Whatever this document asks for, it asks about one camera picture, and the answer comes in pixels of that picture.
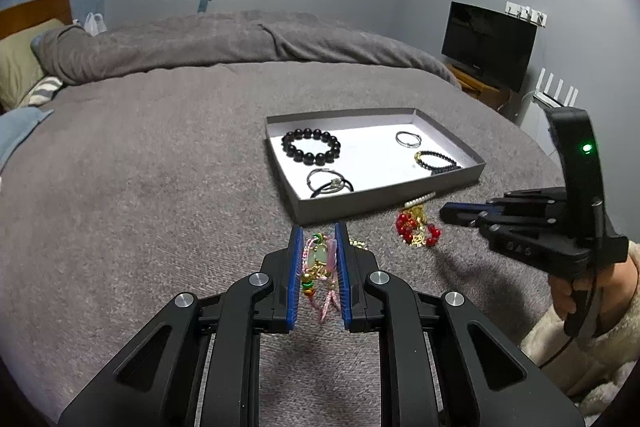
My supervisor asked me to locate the grey shallow cardboard tray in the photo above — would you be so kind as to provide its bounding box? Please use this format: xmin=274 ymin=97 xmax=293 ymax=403
xmin=266 ymin=107 xmax=486 ymax=225

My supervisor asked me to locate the pink braided cord bracelet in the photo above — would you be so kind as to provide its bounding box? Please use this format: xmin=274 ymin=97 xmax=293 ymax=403
xmin=298 ymin=232 xmax=342 ymax=324

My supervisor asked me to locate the red bead gold charm bracelet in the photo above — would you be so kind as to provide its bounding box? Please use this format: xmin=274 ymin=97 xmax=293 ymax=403
xmin=394 ymin=204 xmax=444 ymax=249

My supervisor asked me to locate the grey folded duvet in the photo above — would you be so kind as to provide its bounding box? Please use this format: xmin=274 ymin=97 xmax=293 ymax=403
xmin=32 ymin=11 xmax=459 ymax=87

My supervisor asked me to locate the white wall socket strip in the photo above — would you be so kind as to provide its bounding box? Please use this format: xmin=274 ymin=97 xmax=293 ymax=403
xmin=504 ymin=1 xmax=548 ymax=27

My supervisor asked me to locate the person right hand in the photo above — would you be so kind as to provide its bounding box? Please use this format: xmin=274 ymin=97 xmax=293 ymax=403
xmin=546 ymin=250 xmax=640 ymax=338

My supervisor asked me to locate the dark red bead bracelet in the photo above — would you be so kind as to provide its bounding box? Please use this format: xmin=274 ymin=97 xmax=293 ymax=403
xmin=413 ymin=149 xmax=462 ymax=174

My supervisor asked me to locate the black television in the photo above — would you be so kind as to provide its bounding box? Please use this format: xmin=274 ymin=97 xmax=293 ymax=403
xmin=442 ymin=1 xmax=537 ymax=92

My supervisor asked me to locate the wooden headboard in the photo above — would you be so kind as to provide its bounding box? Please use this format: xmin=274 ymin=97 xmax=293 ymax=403
xmin=0 ymin=0 xmax=73 ymax=39

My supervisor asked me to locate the white wifi router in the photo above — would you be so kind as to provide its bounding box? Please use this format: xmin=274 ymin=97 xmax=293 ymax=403
xmin=533 ymin=67 xmax=579 ymax=107

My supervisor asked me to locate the striped pillow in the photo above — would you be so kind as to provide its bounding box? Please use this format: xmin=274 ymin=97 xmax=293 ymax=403
xmin=20 ymin=76 xmax=64 ymax=107

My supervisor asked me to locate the white plastic bag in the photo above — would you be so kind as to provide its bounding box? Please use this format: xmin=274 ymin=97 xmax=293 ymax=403
xmin=84 ymin=12 xmax=107 ymax=36

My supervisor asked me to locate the grey bed cover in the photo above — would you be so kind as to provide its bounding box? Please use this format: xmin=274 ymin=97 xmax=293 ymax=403
xmin=1 ymin=63 xmax=562 ymax=426

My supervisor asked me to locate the large black bead bracelet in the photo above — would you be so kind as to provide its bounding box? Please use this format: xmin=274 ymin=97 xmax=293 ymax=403
xmin=280 ymin=126 xmax=343 ymax=166

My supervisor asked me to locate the olive green pillow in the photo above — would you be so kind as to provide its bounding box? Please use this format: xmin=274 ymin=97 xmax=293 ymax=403
xmin=0 ymin=18 xmax=63 ymax=110

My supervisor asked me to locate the blue blanket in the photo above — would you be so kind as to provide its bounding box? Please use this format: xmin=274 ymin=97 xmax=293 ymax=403
xmin=0 ymin=107 xmax=53 ymax=170

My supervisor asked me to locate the white pearl bracelet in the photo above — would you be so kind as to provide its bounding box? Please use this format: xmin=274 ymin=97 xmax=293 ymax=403
xmin=403 ymin=190 xmax=437 ymax=209

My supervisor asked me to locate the wooden tv stand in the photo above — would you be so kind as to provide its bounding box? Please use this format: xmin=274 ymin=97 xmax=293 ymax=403
xmin=446 ymin=64 xmax=511 ymax=112

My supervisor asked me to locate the thin grey wire bracelet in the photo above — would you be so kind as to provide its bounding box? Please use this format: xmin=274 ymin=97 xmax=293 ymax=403
xmin=305 ymin=167 xmax=346 ymax=193

